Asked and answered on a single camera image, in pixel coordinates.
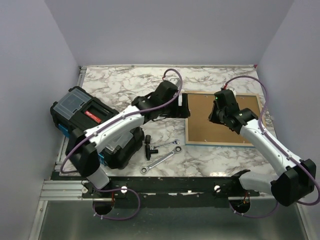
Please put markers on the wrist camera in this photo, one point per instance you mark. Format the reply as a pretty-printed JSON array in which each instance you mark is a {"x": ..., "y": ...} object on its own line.
[
  {"x": 231, "y": 89},
  {"x": 176, "y": 81}
]

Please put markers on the large ratchet wrench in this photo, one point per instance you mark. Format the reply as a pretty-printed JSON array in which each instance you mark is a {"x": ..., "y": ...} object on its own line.
[{"x": 145, "y": 169}]

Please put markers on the black toolbox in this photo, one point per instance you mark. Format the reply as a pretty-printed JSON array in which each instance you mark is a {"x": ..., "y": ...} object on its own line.
[{"x": 80, "y": 110}]

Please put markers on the aluminium table frame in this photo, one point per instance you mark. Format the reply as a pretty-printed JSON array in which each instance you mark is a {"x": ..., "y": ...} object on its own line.
[{"x": 64, "y": 215}]

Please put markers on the small open-end wrench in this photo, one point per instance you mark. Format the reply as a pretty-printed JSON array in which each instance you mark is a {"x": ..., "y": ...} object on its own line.
[{"x": 174, "y": 142}]

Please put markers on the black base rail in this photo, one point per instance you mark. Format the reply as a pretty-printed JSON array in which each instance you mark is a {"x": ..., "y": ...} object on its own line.
[{"x": 128, "y": 192}]

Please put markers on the black T-handle tool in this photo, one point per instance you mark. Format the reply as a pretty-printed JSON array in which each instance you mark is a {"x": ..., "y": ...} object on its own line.
[{"x": 148, "y": 150}]

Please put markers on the blue picture frame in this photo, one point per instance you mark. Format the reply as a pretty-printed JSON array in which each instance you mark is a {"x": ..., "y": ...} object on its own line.
[{"x": 200, "y": 131}]

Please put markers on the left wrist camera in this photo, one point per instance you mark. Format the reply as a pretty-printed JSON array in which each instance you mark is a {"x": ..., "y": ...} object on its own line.
[{"x": 176, "y": 81}]

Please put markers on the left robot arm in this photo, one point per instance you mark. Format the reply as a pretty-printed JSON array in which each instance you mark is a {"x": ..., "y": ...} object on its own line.
[{"x": 84, "y": 146}]

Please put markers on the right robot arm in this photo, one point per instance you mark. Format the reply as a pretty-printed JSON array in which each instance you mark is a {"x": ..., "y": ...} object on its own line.
[{"x": 294, "y": 178}]

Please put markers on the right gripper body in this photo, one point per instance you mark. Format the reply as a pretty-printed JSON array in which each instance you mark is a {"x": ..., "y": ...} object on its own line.
[{"x": 221, "y": 114}]

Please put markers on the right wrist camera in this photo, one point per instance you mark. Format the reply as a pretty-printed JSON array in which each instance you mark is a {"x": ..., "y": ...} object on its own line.
[{"x": 231, "y": 89}]

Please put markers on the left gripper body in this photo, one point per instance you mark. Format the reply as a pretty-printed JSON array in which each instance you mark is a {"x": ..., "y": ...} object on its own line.
[{"x": 173, "y": 110}]

